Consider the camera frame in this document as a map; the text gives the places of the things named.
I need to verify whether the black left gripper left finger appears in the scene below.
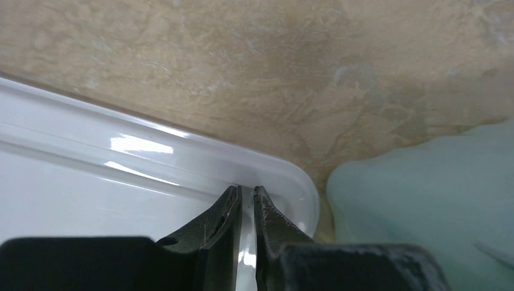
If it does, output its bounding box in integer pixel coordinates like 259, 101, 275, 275
1, 186, 242, 290

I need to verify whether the white plastic bin lid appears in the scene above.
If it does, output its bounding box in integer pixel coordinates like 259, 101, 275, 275
1, 78, 319, 290

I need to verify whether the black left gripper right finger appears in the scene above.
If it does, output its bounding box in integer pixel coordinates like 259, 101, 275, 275
253, 186, 450, 290

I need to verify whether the mint green plastic bin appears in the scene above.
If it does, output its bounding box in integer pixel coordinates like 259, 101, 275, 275
326, 120, 513, 290

